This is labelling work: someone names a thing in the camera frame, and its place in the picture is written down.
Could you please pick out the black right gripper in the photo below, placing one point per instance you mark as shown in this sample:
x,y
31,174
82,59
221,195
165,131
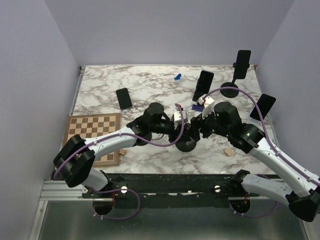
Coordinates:
x,y
197,122

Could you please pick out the black smartphone on silver stand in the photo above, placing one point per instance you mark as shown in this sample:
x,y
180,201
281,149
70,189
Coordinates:
x,y
264,103

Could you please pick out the black smartphone on tall stand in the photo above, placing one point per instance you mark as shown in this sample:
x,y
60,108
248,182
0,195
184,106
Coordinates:
x,y
242,64

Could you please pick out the wooden chessboard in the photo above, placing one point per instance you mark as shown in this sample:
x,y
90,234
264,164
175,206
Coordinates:
x,y
91,126

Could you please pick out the blue-edged smartphone on folding stand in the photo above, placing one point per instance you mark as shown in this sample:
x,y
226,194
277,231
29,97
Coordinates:
x,y
204,82

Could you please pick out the small wooden block near chessboard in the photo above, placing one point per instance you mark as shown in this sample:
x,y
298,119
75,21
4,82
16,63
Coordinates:
x,y
122,152

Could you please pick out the purple rectangular plate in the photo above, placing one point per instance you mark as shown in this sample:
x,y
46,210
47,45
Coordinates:
x,y
197,108

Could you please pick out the black mounting rail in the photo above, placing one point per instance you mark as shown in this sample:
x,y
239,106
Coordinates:
x,y
154,191

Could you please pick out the silver phone stand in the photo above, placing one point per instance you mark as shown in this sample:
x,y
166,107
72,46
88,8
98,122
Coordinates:
x,y
255,122

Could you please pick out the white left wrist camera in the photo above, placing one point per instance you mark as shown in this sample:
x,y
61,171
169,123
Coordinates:
x,y
180,116

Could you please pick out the tall black round phone stand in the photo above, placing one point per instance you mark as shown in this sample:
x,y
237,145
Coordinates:
x,y
231,93

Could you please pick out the black round-base phone stand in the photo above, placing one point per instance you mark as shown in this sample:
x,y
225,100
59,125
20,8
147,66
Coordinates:
x,y
143,138

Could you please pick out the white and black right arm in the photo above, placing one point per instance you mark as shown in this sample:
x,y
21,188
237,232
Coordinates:
x,y
300,190

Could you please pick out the black folding phone stand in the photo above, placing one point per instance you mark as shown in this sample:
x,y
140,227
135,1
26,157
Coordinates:
x,y
198,96

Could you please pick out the small wooden block right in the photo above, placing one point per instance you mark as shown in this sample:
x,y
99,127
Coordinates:
x,y
228,151

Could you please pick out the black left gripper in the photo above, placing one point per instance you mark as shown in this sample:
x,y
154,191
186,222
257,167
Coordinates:
x,y
175,132

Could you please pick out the blue plastic piece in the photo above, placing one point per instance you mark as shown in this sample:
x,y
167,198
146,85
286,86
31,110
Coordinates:
x,y
178,77

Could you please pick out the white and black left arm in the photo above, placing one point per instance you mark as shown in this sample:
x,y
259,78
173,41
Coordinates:
x,y
74,162

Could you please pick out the teal smartphone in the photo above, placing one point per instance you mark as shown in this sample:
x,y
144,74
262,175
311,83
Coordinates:
x,y
124,99

